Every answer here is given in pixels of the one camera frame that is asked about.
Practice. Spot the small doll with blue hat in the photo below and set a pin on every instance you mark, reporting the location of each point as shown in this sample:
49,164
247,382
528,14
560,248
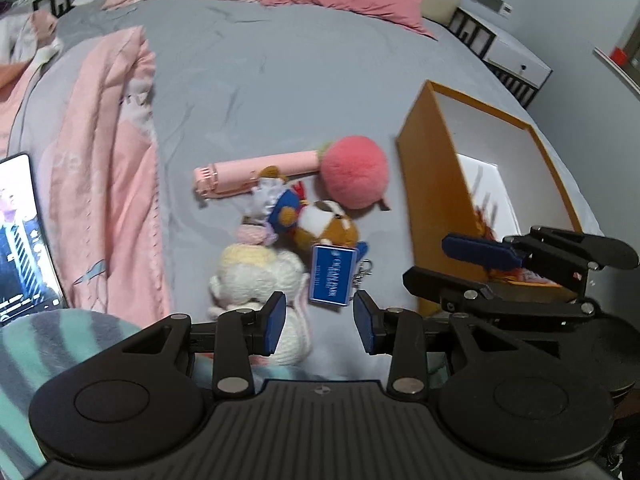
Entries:
282,212

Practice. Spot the smartphone with lit screen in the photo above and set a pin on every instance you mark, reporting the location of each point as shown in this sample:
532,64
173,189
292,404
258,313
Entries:
25,240

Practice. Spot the white crochet doll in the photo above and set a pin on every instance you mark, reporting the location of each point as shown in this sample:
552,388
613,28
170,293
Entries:
260,270

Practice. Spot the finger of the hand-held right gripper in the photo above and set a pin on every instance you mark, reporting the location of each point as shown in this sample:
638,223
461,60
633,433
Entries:
450,287
480,251

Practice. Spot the teal striped fleece clothing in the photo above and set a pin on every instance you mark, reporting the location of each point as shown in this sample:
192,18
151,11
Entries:
50,350

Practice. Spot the orange cardboard box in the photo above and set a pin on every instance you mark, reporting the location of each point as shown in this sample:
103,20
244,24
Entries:
430,185

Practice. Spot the pink fluffy pompom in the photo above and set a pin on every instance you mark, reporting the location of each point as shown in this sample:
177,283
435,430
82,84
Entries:
355,172

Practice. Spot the blue rectangular tag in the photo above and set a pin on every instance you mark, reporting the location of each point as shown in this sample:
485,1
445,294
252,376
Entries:
332,275

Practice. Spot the pink selfie stick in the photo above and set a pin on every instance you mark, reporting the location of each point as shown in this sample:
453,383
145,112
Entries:
250,167

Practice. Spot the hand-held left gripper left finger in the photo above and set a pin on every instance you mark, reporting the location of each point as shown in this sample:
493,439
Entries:
275,322

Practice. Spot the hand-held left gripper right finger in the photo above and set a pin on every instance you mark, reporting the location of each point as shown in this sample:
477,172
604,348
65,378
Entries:
364,325

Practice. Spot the pink quilt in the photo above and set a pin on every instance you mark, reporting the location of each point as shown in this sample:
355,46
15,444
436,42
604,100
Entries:
100,160

